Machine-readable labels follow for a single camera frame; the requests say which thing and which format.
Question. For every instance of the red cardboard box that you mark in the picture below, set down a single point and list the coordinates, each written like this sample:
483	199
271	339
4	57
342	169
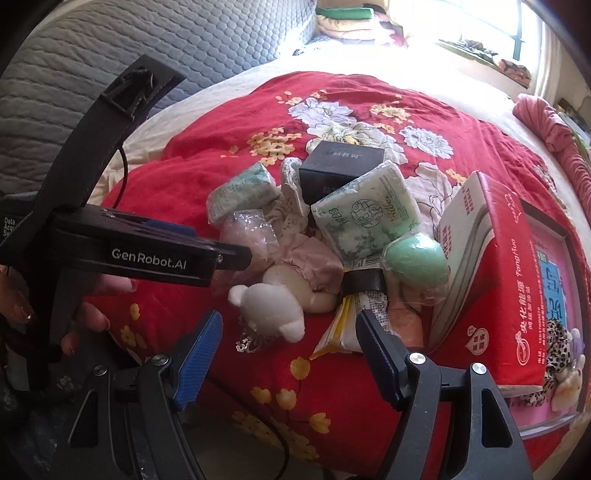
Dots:
503	286

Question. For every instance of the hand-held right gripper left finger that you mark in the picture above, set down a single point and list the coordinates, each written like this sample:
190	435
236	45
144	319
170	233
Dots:
199	360

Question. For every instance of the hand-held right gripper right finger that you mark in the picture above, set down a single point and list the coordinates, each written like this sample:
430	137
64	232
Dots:
375	360

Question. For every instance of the black cardboard box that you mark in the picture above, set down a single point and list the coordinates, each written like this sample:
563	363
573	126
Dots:
337	170

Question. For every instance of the yellow white packet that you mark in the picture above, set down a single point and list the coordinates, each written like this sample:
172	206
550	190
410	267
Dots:
339	332

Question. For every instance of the orange sponge in plastic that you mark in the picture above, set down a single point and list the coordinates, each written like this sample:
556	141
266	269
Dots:
408	327

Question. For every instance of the stack of folded clothes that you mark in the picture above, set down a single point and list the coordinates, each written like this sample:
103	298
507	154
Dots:
346	23

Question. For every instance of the clear plastic bag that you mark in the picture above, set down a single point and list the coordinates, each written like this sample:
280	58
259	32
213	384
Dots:
249	230

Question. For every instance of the red floral blanket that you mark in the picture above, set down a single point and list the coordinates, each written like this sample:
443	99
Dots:
221	138

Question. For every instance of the small green tissue pack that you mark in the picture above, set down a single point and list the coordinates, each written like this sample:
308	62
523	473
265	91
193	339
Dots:
240	189

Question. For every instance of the clothes on window sill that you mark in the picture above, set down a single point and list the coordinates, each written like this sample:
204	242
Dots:
508	64

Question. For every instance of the person's left hand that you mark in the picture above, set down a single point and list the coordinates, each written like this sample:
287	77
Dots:
92	318

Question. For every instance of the pink quilt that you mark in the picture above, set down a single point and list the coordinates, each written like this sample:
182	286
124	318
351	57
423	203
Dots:
554	134

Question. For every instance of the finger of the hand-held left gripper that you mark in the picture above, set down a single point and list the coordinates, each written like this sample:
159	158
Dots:
171	228
233	259

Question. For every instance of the window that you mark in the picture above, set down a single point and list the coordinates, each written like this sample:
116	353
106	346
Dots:
498	23

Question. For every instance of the white plush toy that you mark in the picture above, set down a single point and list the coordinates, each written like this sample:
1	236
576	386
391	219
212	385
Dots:
268	300

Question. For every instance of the large green tissue pack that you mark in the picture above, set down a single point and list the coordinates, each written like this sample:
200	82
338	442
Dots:
364	217

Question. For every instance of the bed with cream sheet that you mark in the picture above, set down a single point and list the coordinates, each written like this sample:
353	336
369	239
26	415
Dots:
461	87

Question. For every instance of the green egg sponge in plastic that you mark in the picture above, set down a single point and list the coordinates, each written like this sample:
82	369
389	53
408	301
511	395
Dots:
415	263

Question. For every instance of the grey quilted headboard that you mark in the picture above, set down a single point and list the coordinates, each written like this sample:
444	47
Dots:
138	37

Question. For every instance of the cream floral cloth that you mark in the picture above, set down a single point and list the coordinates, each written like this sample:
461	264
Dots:
291	217

